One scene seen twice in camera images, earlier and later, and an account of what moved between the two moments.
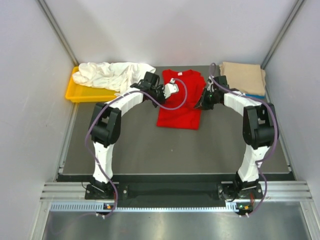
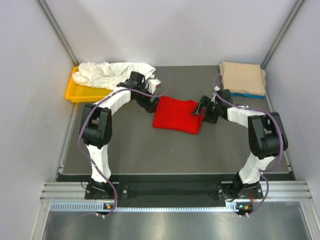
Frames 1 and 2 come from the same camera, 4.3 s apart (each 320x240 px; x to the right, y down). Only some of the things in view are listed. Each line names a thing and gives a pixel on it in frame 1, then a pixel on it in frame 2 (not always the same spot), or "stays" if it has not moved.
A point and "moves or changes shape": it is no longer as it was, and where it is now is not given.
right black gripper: x=199 y=104 → x=205 y=102
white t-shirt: x=117 y=76 stays
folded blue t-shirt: x=257 y=96 stays
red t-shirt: x=186 y=117 moves or changes shape
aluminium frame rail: x=283 y=191 stays
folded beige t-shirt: x=246 y=78 stays
